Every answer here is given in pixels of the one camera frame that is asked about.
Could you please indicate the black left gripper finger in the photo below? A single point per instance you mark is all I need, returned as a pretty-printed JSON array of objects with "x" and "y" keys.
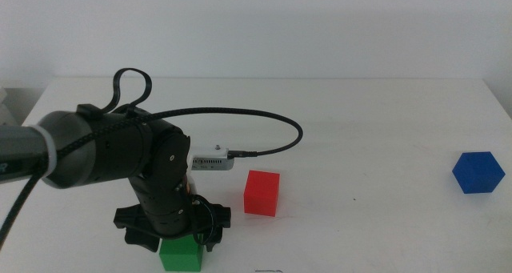
[
  {"x": 210, "y": 237},
  {"x": 140, "y": 239}
]

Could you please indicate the green cube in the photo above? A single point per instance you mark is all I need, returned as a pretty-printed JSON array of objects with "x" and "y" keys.
[{"x": 180, "y": 257}]

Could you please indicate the red cube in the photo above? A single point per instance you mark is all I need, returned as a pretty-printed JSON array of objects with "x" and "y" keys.
[{"x": 262, "y": 193}]

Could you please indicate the blue cube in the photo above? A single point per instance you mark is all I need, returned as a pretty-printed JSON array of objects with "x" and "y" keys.
[{"x": 476, "y": 175}]

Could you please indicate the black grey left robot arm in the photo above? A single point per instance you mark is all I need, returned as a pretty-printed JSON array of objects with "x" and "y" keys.
[{"x": 112, "y": 161}]

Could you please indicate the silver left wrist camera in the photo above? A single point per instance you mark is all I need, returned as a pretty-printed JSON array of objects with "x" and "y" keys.
[{"x": 212, "y": 159}]

